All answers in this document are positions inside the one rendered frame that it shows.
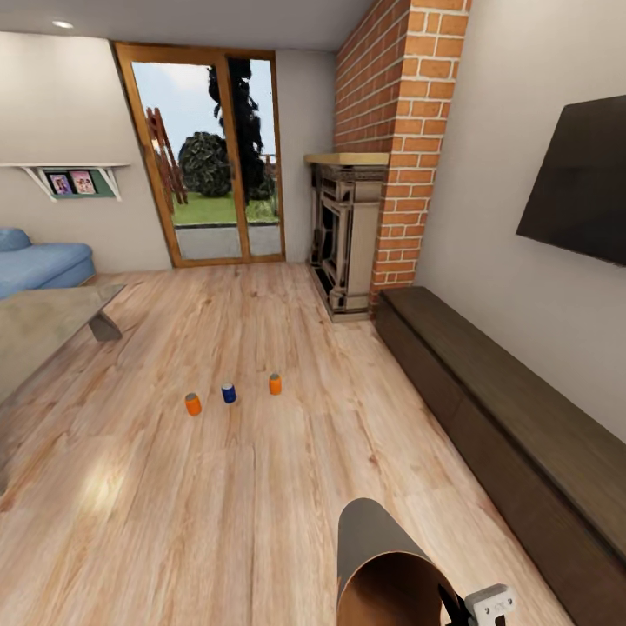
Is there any trash can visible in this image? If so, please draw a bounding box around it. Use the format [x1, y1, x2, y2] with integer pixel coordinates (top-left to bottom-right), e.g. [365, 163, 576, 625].
[336, 498, 461, 626]

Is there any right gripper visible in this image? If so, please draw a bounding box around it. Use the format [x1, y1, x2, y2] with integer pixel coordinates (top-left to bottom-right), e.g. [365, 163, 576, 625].
[438, 584, 505, 626]

